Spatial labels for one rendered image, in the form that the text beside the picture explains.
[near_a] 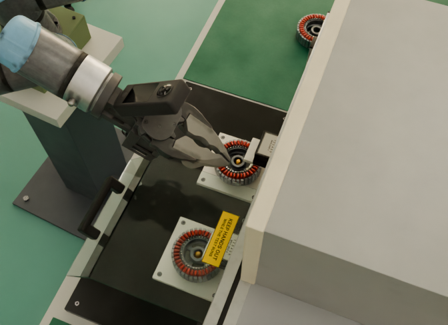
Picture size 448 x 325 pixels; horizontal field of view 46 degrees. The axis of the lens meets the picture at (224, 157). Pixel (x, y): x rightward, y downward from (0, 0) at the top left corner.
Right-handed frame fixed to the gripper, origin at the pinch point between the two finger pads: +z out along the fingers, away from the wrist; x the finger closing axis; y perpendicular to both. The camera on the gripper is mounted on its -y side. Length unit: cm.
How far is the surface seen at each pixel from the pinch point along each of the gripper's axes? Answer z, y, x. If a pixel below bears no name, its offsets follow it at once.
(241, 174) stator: 13.7, 34.2, -16.8
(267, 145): 13.3, 23.2, -20.3
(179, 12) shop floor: -16, 140, -132
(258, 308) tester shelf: 14.0, 1.3, 17.5
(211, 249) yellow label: 6.9, 10.2, 10.1
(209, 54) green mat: -4, 50, -53
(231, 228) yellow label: 8.3, 9.5, 5.6
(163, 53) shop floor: -13, 138, -105
